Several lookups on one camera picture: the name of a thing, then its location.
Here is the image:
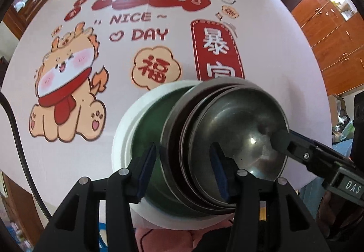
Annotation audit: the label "dark wooden sideboard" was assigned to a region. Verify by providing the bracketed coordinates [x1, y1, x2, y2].
[0, 0, 57, 39]

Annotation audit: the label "pink printed tablecloth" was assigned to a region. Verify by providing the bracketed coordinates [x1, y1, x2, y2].
[0, 0, 334, 224]

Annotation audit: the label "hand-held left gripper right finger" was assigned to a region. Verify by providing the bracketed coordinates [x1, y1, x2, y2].
[210, 145, 327, 252]

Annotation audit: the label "green plate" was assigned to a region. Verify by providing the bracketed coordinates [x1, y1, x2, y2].
[136, 86, 234, 218]

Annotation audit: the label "small steel bowl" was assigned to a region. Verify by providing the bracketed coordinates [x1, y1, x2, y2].
[196, 88, 289, 204]

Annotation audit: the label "thick black cable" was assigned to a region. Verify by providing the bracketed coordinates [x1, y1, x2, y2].
[0, 91, 53, 218]

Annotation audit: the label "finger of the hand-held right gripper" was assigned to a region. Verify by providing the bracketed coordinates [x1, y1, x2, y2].
[269, 128, 356, 181]

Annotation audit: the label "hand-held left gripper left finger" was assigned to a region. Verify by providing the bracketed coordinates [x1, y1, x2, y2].
[40, 144, 157, 252]

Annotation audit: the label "pink chair cushion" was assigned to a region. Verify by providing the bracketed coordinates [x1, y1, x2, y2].
[134, 218, 236, 252]

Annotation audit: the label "pink bowl with steel interior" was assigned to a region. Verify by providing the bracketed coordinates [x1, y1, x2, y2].
[179, 84, 289, 210]

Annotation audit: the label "large white plate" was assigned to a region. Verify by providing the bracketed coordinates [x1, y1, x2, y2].
[112, 80, 236, 230]

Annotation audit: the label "orange wooden cabinets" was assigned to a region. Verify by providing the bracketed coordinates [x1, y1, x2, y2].
[273, 0, 364, 96]

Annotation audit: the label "large steel bowl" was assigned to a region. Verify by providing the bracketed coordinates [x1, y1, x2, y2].
[160, 77, 291, 214]

